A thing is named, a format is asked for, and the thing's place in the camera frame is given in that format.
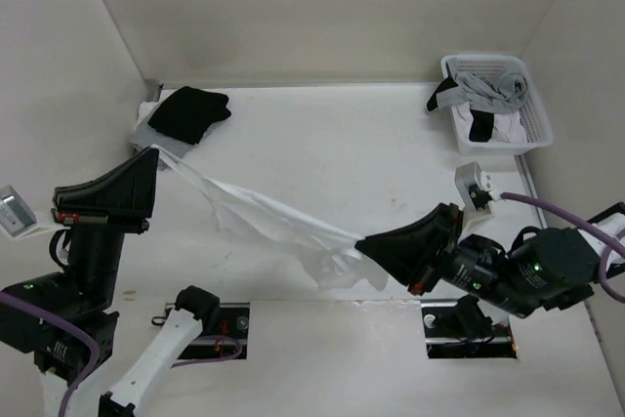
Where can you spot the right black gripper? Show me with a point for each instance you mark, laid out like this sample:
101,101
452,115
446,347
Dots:
417,250

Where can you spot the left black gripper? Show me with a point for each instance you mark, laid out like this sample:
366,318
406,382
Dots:
122,197

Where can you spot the white tank top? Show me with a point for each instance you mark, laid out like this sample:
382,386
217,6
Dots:
327,254

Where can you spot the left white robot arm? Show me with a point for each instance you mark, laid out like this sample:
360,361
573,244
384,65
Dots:
64,318

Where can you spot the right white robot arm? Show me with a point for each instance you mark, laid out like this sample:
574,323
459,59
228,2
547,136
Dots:
543,269

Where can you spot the folded grey tank top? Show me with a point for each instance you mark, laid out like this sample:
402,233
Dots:
145,136

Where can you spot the folded black tank top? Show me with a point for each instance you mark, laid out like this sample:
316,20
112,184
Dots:
188,113

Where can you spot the crumpled black tank top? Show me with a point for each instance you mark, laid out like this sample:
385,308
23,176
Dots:
476,125

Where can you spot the crumpled grey tank top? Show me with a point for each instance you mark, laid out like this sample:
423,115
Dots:
505,95

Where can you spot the white garment in basket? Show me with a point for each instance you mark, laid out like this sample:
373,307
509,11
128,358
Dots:
508,129

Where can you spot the white plastic laundry basket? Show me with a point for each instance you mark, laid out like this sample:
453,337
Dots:
533,116

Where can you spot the left metal table rail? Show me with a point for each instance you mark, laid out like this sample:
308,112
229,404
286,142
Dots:
117,124

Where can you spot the metal table rail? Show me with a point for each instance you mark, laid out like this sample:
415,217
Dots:
530,190
117,124

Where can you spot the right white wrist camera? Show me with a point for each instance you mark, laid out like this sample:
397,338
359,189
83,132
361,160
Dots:
478,195

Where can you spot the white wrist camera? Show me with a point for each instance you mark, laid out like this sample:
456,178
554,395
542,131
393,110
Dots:
18,221
478,195

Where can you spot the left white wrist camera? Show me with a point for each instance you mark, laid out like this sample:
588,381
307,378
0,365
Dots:
18,221

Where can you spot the right metal table rail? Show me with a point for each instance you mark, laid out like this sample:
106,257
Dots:
530,190

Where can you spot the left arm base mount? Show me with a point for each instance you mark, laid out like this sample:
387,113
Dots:
229,335

